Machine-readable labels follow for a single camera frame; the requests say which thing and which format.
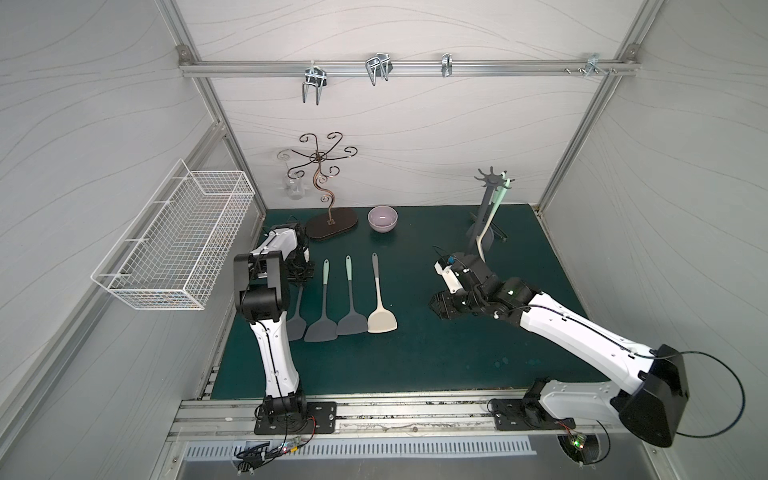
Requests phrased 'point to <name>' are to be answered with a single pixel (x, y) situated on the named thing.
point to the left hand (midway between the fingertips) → (302, 284)
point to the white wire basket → (171, 254)
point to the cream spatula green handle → (499, 196)
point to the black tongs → (497, 230)
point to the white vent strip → (362, 446)
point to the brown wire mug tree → (331, 222)
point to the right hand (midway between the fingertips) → (437, 299)
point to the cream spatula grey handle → (381, 319)
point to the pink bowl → (383, 218)
